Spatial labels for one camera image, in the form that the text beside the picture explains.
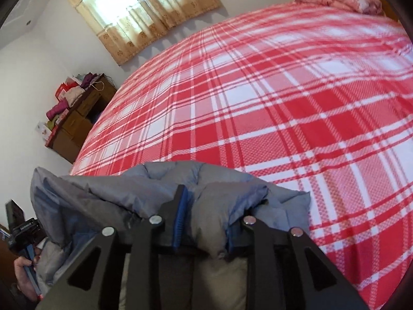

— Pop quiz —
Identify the grey puffer jacket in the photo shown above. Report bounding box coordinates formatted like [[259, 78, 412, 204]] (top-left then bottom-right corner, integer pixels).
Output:
[[30, 161, 311, 309]]

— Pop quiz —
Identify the person's left hand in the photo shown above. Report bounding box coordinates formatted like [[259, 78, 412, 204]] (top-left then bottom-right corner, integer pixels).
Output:
[[14, 256, 38, 301]]

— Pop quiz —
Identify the white card box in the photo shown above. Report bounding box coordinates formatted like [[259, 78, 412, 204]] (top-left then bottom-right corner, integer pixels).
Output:
[[35, 122, 52, 141]]

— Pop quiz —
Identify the magenta folded cloth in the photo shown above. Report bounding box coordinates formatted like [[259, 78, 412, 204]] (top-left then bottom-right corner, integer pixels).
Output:
[[46, 98, 69, 120]]

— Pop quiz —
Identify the beige folded cloth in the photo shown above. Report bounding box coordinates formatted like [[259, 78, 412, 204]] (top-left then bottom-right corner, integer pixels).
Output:
[[64, 86, 85, 107]]

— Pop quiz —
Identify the brown wooden desk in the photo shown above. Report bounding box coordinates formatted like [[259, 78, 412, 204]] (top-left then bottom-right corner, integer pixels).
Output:
[[45, 74, 117, 164]]

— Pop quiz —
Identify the red gift box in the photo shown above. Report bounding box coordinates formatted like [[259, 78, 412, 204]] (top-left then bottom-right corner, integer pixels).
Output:
[[55, 81, 78, 101]]

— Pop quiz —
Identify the purple folded cloth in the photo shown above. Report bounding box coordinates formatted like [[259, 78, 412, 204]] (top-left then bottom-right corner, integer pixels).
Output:
[[81, 73, 101, 90]]

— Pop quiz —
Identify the red plaid bed sheet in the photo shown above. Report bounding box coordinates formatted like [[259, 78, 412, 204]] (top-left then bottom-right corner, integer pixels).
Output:
[[72, 3, 412, 309]]

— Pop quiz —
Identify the beige window curtain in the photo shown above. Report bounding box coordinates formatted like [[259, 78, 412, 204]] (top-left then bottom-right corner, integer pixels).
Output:
[[68, 0, 221, 66]]

